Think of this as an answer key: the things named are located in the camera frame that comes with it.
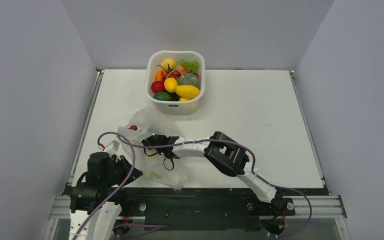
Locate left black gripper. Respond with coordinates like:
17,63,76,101
103,154,143,187

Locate clear plastic bag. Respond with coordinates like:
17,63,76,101
126,106,187,190

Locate yellow fake mango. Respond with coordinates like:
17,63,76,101
175,85,200,99

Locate yellow fake pear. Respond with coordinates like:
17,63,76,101
158,58,177,72

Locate green fake grapes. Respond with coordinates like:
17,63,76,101
178,59,200,74

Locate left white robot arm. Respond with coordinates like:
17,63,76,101
69,151,143,240

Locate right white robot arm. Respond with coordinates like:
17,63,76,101
141,131,294,214

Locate green lime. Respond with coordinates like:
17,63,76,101
153,91,172,101

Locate yellow lemon at front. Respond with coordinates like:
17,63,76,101
179,97,191,102

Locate red apple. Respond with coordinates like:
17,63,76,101
150,80,165,94

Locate yellow lemon in basket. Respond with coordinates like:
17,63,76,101
164,77,178,93

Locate orange pepper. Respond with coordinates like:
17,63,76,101
154,69,166,82

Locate green cantaloupe melon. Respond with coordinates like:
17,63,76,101
177,73,201,89

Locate white plastic basket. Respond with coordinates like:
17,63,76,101
144,50,206,115

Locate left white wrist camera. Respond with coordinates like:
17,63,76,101
103,140,121,161

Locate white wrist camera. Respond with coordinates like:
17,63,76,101
117,125,142,139
103,140,121,161

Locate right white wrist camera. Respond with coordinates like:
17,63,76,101
117,125,142,139

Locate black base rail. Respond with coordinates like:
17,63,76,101
116,187,347,230

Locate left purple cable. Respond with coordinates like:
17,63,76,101
71,131,137,240

